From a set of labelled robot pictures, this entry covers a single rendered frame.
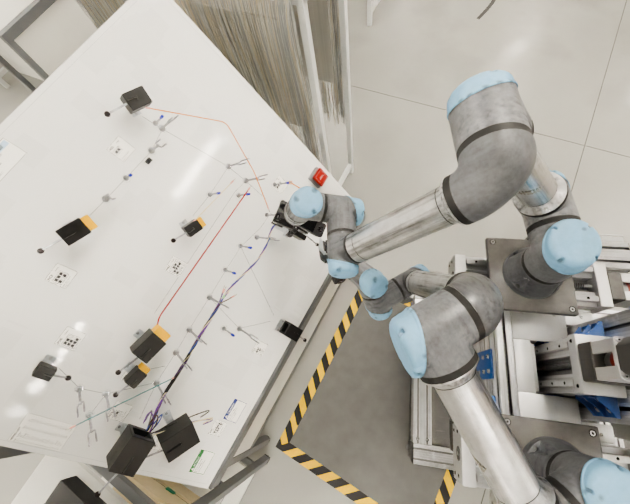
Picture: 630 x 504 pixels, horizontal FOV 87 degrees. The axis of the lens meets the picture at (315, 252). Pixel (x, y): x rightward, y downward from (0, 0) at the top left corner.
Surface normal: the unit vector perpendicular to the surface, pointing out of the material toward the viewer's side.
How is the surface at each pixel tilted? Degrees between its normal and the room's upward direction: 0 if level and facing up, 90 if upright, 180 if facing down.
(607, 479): 8
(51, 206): 52
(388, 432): 0
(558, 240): 8
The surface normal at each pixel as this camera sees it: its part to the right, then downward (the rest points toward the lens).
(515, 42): -0.13, -0.38
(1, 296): 0.60, 0.08
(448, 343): 0.11, -0.07
